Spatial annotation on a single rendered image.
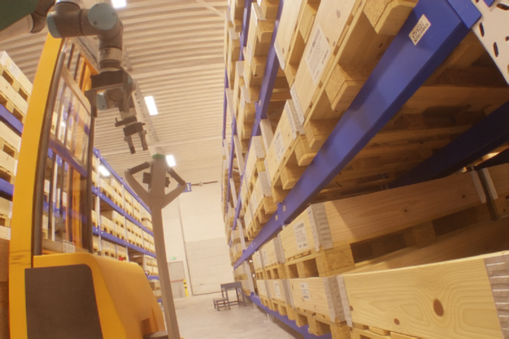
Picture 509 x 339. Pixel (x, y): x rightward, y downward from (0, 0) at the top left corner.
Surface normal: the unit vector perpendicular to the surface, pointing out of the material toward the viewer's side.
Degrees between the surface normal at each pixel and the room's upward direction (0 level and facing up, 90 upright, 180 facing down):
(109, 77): 113
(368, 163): 90
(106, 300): 90
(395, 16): 180
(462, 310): 90
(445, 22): 90
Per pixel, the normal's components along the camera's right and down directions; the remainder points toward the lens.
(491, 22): -0.97, 0.14
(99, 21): 0.37, 0.00
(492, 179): 0.11, -0.36
